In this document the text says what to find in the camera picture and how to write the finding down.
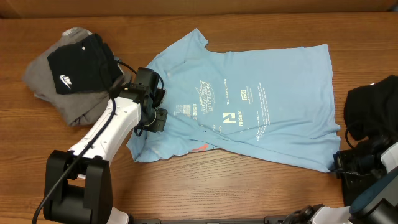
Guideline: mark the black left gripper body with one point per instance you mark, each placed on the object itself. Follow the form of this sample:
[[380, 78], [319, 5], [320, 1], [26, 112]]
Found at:
[[156, 121]]

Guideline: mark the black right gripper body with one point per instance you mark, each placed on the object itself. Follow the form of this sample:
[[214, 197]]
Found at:
[[355, 167]]

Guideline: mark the light blue printed t-shirt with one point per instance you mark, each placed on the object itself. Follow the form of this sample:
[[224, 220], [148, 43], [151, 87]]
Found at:
[[276, 104]]

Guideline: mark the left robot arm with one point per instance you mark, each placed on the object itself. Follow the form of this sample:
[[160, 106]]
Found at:
[[78, 186]]

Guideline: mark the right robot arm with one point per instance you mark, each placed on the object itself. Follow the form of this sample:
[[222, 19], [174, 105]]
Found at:
[[377, 204]]

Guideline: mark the black t-shirt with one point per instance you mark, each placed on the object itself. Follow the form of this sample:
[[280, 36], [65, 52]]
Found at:
[[370, 112]]

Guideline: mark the folded grey garment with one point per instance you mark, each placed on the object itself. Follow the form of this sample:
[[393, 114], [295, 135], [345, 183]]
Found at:
[[78, 108]]

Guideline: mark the folded black Nike garment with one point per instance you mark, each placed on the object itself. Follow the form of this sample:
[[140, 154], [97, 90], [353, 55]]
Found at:
[[87, 66]]

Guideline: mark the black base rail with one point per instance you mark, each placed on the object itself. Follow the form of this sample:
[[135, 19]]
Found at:
[[265, 220]]

